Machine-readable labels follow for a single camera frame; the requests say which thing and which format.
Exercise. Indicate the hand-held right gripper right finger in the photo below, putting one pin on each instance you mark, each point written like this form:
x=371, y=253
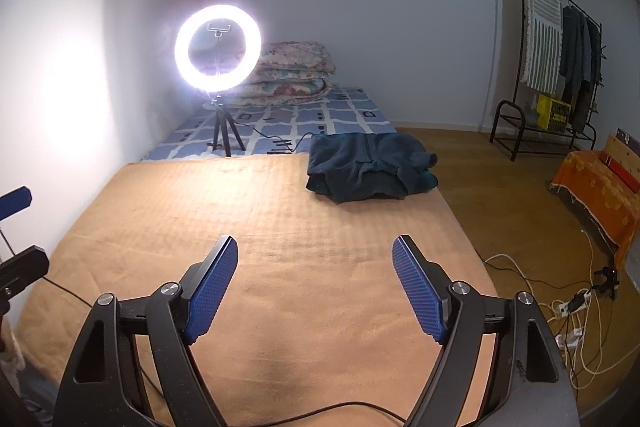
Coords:
x=417, y=292

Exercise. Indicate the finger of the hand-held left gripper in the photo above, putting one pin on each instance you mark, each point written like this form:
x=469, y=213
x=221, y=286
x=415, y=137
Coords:
x=15, y=201
x=22, y=268

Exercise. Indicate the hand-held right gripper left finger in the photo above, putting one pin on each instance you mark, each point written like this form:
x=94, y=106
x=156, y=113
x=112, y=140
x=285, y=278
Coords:
x=212, y=287

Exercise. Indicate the teal plaid fleece jacket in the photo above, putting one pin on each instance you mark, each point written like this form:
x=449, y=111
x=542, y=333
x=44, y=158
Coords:
x=360, y=167

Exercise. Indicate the black clothes rack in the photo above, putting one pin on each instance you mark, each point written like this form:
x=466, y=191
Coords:
x=507, y=103

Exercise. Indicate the dark hanging clothes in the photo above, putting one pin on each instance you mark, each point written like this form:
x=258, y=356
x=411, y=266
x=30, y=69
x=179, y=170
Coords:
x=575, y=57

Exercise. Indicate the tan blanket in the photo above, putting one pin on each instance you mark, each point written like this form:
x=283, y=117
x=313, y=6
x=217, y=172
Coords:
x=250, y=197

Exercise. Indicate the white power strip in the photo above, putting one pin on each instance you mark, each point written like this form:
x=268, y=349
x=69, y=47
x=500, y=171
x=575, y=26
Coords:
x=575, y=302
x=570, y=337

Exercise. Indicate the black tripod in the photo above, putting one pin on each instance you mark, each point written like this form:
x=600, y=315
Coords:
x=220, y=122

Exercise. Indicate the black clamp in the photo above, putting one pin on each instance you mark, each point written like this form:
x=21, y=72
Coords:
x=607, y=279

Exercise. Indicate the blue patterned bed sheet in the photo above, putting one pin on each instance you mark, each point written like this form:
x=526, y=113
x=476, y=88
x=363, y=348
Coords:
x=325, y=112

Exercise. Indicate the yellow crate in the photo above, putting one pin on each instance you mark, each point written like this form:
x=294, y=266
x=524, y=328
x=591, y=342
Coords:
x=555, y=114

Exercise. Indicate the folded floral quilt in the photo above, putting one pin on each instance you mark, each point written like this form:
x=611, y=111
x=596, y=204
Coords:
x=295, y=67

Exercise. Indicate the wooden board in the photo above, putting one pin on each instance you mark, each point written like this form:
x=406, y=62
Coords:
x=617, y=147

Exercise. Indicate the striped white green towel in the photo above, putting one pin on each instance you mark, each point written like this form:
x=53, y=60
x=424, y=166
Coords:
x=542, y=32

